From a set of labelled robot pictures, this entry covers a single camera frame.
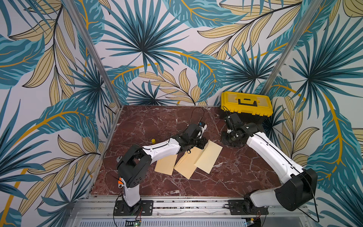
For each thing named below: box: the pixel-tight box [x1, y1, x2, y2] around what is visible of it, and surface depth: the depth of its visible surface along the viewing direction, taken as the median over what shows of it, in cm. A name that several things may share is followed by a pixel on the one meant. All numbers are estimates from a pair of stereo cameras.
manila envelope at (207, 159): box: [193, 139, 224, 175], surface depth 94 cm
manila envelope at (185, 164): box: [173, 146, 204, 180], surface depth 90 cm
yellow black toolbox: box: [220, 91, 274, 124], surface depth 102 cm
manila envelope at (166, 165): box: [154, 154, 178, 176], surface depth 89 cm
